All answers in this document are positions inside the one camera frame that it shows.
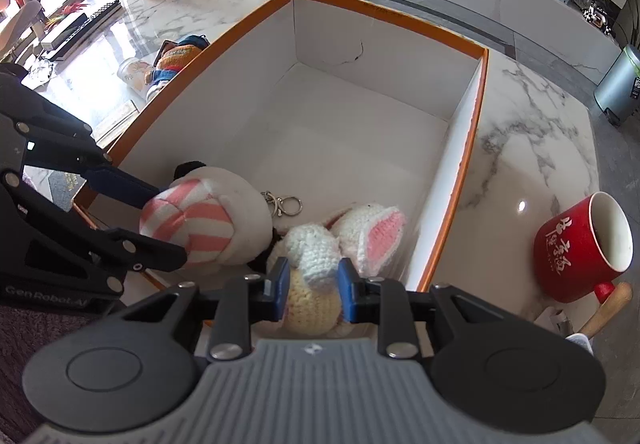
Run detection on white plush with striped bow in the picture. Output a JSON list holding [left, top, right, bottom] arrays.
[[139, 160, 277, 273]]

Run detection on orange cardboard storage box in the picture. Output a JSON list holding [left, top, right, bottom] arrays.
[[110, 0, 489, 291]]

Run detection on purple fuzzy blanket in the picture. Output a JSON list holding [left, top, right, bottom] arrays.
[[1, 307, 90, 443]]

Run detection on silver pedal trash bin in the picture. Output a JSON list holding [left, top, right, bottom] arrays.
[[593, 45, 640, 126]]

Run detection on hand cream tube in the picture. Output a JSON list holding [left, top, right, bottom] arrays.
[[117, 58, 151, 94]]

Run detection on red ceramic mug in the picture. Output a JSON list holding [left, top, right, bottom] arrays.
[[533, 192, 634, 303]]

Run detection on ocean park plush toy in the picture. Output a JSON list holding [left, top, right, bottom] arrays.
[[144, 35, 209, 101]]

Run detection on cream crochet bunny plush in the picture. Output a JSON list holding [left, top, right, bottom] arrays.
[[267, 203, 409, 339]]

